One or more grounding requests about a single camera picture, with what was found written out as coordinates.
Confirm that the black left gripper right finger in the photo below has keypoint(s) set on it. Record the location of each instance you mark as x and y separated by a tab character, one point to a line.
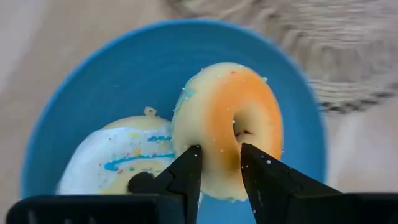
267	186

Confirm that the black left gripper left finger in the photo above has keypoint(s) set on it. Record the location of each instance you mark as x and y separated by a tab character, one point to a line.
183	180

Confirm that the large mint chocolate-drizzled donut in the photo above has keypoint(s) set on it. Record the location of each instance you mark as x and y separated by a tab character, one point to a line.
211	102

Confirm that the large white blue-drizzled donut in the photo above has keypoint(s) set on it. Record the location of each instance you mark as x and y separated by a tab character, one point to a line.
102	149

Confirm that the dark blue plate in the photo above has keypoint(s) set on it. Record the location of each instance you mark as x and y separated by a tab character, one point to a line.
124	77

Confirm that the round woven straw placemat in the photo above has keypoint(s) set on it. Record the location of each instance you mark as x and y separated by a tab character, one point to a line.
342	46

